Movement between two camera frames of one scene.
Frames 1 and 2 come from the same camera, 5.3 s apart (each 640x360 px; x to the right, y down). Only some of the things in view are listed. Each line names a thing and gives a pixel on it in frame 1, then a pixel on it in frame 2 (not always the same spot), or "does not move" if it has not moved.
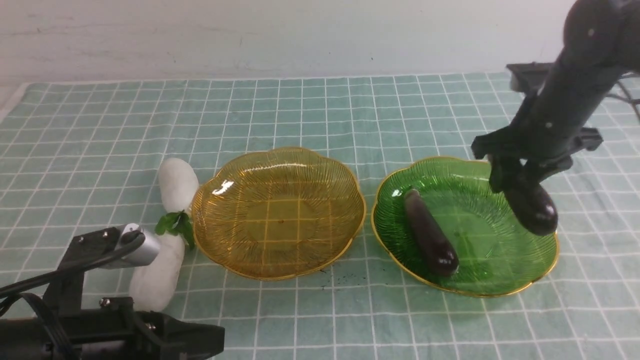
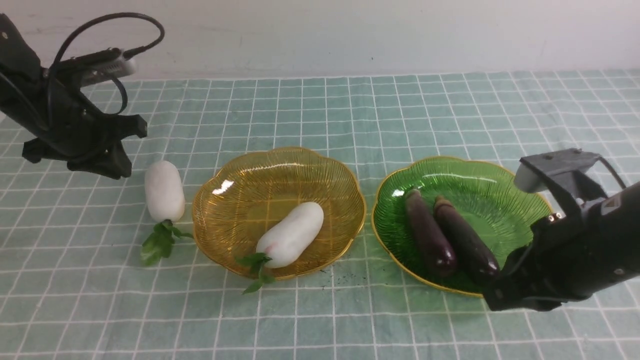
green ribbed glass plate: x=497 y=254 does not move
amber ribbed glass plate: x=277 y=214 does not move
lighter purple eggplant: x=438 y=252 does not move
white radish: x=153 y=287 → x=281 y=238
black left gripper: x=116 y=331 → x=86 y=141
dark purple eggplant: x=534 y=208 → x=476 y=252
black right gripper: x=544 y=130 → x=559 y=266
